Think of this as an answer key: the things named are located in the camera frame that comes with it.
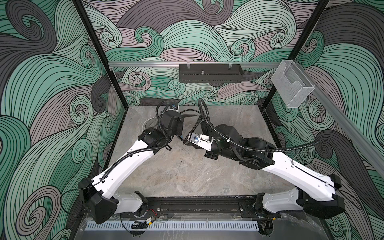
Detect black blue headphones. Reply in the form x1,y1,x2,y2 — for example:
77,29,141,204
177,109,203,146

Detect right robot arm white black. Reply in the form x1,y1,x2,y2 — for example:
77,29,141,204
186,122,346,219

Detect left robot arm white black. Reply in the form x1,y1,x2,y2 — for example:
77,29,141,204
78,102,184,224

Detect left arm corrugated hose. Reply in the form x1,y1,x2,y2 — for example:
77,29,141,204
100,100,172,184

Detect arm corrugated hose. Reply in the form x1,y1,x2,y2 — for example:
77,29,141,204
100,100,172,184
197,98,322,153

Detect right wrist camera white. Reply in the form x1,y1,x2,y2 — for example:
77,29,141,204
187,133,213,151

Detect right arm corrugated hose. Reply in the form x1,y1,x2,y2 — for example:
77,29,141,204
197,98,322,153

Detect black perforated wall tray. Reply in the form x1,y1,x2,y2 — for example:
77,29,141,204
179,64,244,85

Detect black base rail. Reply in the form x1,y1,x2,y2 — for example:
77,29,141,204
83,196,304,218

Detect aluminium wall rail back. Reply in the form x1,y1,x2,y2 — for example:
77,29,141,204
108,61,280,69

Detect aluminium wall rail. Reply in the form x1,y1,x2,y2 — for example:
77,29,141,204
302,67,384,177
108,61,280,69

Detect clear plastic wall bin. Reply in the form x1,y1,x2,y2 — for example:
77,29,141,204
271,60,315,109

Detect white slotted cable duct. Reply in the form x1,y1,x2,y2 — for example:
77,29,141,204
85,220,259,232

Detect aluminium wall rail right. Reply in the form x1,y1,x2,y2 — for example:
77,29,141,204
302,67,384,177

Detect black frame post left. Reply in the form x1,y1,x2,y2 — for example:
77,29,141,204
72,0,129,111

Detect black frame post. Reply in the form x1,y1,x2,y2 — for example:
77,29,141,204
72,0,129,111
261,0,329,112

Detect black frame post right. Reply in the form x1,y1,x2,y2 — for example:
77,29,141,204
261,0,329,112

